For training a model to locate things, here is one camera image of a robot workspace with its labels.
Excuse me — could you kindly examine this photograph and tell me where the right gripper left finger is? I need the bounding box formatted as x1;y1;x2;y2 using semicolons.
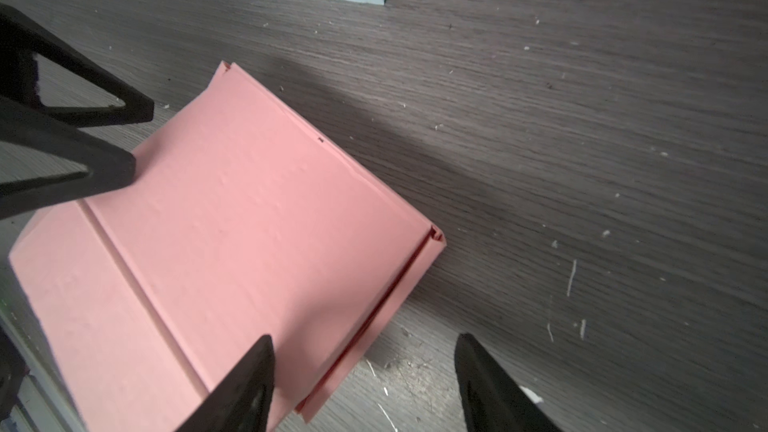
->
177;335;275;432

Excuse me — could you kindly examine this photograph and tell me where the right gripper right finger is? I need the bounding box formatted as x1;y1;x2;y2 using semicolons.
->
454;333;561;432

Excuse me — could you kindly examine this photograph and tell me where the pink paper box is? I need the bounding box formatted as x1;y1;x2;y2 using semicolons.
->
9;63;446;431

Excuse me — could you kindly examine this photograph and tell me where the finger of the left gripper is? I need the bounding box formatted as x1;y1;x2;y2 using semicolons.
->
1;98;136;219
1;4;155;128

